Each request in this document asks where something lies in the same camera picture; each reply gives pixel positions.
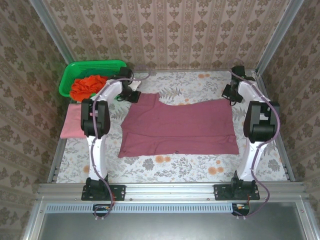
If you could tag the mauve t-shirt with print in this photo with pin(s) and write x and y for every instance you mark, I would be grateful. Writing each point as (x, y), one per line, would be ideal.
(180, 127)

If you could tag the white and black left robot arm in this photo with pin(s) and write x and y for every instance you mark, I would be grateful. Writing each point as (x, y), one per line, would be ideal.
(97, 160)

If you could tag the light pink folded t-shirt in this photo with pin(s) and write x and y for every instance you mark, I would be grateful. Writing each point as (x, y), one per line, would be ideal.
(72, 120)

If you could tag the aluminium side rail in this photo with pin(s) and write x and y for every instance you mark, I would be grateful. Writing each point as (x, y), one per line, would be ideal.
(286, 155)

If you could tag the floral patterned tablecloth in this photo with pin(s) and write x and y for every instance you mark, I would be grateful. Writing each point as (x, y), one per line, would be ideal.
(187, 167)

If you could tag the aluminium frame post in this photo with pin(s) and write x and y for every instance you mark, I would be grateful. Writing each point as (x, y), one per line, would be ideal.
(282, 30)
(50, 27)

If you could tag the green plastic basket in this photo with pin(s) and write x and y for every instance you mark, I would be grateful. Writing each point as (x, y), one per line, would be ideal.
(75, 68)

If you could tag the aluminium frame rail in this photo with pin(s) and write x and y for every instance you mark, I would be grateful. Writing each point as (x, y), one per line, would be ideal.
(170, 191)

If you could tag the orange-red crumpled t-shirt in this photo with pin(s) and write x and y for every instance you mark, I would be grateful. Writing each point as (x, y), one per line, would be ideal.
(85, 87)

